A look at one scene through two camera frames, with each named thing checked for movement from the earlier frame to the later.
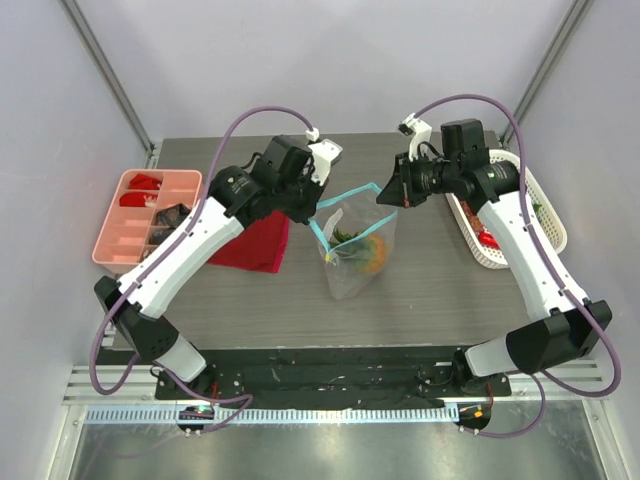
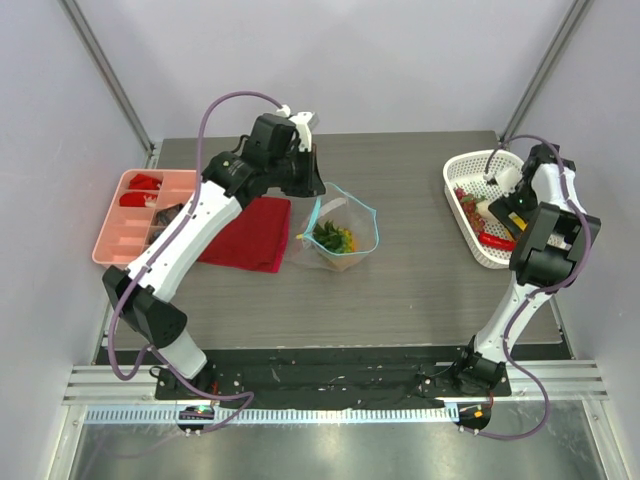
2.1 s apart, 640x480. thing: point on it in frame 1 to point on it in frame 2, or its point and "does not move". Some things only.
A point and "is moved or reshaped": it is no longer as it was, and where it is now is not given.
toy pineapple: [369, 253] to [333, 239]
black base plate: [335, 376] does not move
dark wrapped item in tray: [172, 216] does not move
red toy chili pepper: [488, 240] does not move
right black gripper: [405, 181] to [507, 212]
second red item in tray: [135, 199] does not move
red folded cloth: [259, 246] does not move
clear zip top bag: [355, 233] is moved or reshaped
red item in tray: [141, 181] does not move
